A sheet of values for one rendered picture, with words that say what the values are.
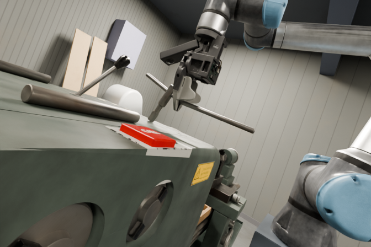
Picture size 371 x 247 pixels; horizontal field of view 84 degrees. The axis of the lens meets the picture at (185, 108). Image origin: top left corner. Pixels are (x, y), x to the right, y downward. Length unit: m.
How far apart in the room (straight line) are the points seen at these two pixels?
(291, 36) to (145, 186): 0.55
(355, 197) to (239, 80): 3.84
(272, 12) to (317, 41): 0.18
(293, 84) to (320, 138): 0.98
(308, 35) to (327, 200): 0.42
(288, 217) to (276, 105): 3.37
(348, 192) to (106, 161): 0.40
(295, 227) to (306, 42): 0.48
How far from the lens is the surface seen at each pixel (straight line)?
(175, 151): 0.31
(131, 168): 0.24
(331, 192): 0.47
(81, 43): 3.46
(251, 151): 3.91
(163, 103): 0.55
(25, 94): 0.30
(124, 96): 3.39
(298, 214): 0.64
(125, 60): 0.60
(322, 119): 3.88
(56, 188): 0.19
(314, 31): 0.68
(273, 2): 0.56
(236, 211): 1.26
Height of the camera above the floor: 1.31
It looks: 2 degrees up
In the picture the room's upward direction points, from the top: 21 degrees clockwise
